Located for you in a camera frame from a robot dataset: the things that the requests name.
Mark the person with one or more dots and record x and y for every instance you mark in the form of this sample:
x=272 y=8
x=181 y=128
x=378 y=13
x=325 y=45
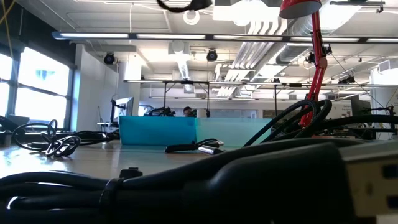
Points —
x=187 y=111

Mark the black background robot rig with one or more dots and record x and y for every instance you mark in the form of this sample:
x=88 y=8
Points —
x=186 y=82

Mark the teal plastic bin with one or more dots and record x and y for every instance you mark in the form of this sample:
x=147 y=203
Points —
x=231 y=132

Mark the blue plastic bin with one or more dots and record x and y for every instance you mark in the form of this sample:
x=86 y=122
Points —
x=157 y=130

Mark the black ceiling spotlight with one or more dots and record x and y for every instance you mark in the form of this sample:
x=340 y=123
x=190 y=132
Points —
x=109 y=58
x=212 y=55

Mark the computer monitor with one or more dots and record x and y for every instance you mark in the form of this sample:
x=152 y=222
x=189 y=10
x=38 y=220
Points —
x=125 y=107

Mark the long ceiling light bar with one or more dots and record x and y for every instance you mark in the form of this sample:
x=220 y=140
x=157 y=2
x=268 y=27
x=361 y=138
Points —
x=171 y=36

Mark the red desk lamp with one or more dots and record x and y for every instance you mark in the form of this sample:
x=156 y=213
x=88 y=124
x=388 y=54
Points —
x=317 y=59

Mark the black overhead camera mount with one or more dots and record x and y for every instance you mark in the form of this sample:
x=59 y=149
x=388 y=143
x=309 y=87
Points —
x=199 y=4

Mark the silver ventilation duct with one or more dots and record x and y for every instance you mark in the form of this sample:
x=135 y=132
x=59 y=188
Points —
x=295 y=40

